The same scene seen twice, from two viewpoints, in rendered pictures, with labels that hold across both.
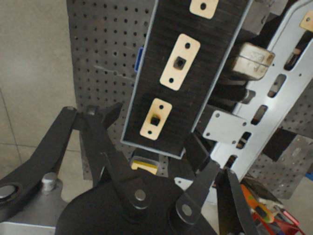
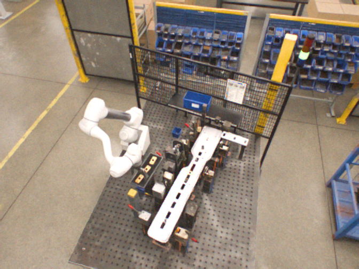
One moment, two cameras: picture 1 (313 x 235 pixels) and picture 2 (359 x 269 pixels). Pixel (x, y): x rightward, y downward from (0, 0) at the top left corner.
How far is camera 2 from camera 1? 230 cm
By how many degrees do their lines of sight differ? 59
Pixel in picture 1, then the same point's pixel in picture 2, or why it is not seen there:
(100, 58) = (121, 183)
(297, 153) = (192, 208)
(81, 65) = (109, 185)
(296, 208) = not seen: outside the picture
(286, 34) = (182, 174)
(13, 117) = not seen: outside the picture
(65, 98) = (59, 228)
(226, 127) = (158, 187)
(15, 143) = not seen: outside the picture
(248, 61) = (166, 175)
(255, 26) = (165, 168)
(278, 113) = (185, 195)
